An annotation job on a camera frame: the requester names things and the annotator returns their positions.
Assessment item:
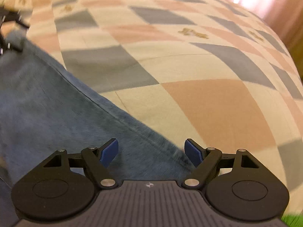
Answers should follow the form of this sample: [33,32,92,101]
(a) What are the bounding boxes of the blue jeans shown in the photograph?
[0,30,197,227]

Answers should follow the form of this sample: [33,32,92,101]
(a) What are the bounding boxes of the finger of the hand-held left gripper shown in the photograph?
[0,28,25,55]
[0,6,30,29]

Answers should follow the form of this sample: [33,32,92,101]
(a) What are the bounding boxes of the green fuzzy cloth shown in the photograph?
[280,214,300,227]

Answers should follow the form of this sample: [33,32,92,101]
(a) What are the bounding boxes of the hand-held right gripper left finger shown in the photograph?
[41,138,119,190]

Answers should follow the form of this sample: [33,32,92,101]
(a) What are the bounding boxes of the checkered bear print quilt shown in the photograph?
[0,0,303,220]

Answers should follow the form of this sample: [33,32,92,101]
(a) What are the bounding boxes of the pink curtain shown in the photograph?
[180,0,303,76]

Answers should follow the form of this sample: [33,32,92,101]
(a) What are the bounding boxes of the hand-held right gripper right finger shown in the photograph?
[181,138,262,190]

